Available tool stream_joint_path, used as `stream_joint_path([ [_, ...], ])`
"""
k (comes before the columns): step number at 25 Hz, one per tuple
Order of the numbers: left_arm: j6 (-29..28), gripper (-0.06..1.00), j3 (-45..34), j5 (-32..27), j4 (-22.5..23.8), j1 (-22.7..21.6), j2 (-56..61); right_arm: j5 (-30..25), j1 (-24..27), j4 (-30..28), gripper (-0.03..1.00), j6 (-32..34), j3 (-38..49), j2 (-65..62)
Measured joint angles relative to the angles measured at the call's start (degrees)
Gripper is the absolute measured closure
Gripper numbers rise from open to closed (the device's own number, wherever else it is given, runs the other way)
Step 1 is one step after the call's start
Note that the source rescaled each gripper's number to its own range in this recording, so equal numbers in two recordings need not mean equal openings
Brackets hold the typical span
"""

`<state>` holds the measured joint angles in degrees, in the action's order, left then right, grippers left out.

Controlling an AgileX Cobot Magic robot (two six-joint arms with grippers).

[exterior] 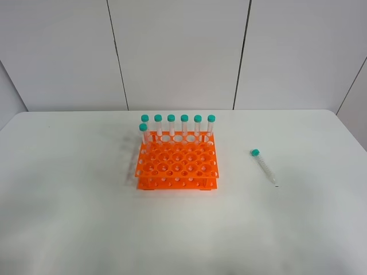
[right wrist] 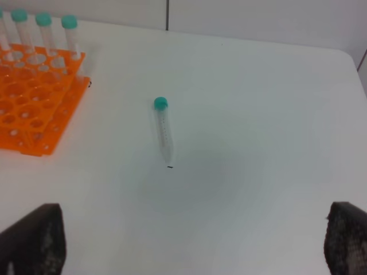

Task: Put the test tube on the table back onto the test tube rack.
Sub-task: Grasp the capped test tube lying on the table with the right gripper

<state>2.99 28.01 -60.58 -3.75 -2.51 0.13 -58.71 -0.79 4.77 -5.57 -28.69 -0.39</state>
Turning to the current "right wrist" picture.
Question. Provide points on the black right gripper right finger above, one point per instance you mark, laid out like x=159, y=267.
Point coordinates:
x=345, y=240

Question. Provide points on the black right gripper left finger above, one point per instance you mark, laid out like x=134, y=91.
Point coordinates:
x=36, y=244

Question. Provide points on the test tube with teal cap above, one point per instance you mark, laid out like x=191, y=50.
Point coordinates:
x=161, y=109

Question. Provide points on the orange test tube rack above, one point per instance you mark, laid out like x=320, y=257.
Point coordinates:
x=39, y=95

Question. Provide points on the racked test tube teal cap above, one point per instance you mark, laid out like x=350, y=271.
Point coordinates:
x=70, y=25
x=44, y=22
x=20, y=18
x=5, y=45

